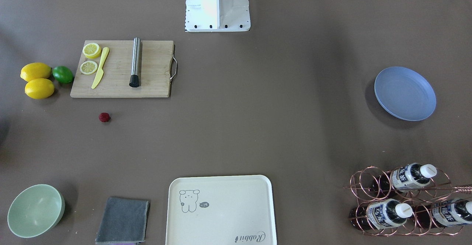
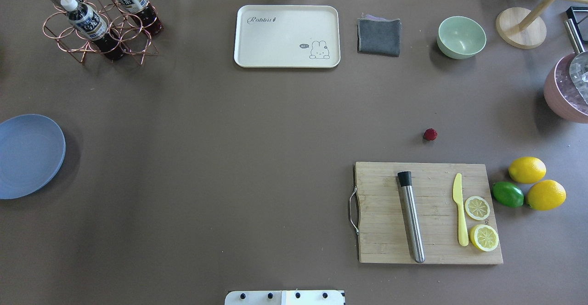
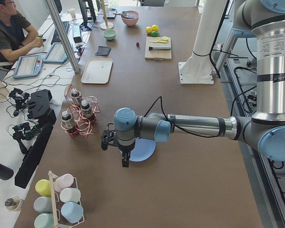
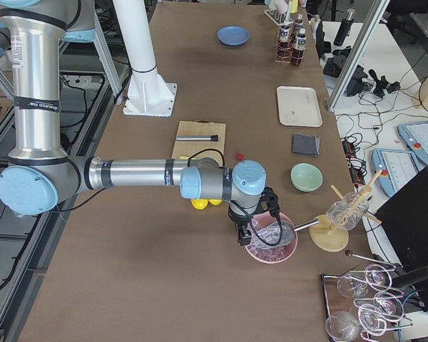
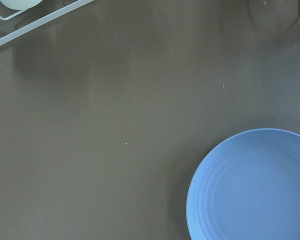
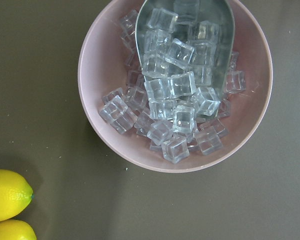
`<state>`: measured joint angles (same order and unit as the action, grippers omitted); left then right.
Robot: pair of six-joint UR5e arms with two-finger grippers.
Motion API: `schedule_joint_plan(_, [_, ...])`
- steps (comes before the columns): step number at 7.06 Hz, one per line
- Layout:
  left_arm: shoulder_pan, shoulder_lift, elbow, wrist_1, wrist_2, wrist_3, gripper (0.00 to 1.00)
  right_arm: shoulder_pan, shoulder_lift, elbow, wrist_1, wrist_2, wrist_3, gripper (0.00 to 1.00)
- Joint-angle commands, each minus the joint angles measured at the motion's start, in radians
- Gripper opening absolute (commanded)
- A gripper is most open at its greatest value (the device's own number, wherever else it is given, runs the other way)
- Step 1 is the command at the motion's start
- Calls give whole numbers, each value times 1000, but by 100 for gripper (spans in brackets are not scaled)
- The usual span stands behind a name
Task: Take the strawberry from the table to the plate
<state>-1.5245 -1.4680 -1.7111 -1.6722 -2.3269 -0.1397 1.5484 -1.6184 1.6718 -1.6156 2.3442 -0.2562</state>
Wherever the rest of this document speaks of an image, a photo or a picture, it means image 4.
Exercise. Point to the grey folded cloth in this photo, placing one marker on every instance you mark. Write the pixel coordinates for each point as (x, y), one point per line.
(308, 145)

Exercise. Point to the wooden mug tree stand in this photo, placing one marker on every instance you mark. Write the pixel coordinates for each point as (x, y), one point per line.
(329, 237)

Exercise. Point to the cup rack with cups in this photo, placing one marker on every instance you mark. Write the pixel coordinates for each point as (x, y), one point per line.
(283, 11)

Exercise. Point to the yellow lemon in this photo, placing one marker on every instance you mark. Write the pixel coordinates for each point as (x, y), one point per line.
(199, 204)
(215, 202)

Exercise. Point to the black thermos bottle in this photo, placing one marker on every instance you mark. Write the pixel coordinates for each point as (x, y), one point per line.
(345, 26)

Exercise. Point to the wooden cutting board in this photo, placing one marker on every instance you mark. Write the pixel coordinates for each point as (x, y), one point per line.
(190, 148)

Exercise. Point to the dark bottle white cap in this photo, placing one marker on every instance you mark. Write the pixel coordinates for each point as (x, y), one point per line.
(299, 48)

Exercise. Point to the teach pendant tablet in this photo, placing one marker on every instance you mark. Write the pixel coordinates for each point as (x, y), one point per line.
(400, 166)
(415, 136)

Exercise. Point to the cream rabbit tray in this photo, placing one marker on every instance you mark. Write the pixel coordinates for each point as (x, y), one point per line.
(298, 106)

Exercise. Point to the steel muddler rod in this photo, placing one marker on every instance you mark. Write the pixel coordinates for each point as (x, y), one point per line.
(209, 138)

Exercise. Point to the mint green bowl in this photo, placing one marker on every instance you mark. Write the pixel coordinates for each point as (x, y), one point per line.
(306, 177)

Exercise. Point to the black monitor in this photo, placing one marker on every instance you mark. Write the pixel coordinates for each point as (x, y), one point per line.
(404, 219)

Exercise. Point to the clear glass mug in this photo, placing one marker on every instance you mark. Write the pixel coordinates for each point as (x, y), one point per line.
(346, 213)

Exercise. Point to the copper wire bottle rack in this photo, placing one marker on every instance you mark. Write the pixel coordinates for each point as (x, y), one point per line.
(292, 42)

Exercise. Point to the blue plate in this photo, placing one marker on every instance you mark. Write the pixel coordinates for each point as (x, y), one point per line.
(233, 35)

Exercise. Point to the pink bowl with ice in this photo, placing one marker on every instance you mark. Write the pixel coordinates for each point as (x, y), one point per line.
(263, 252)

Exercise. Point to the white pillar base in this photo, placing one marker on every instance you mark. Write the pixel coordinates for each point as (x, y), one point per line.
(148, 93)

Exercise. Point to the wire wine glass rack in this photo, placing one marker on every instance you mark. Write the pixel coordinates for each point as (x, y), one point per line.
(363, 304)

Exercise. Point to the metal ice scoop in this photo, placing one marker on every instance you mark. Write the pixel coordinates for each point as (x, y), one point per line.
(284, 233)

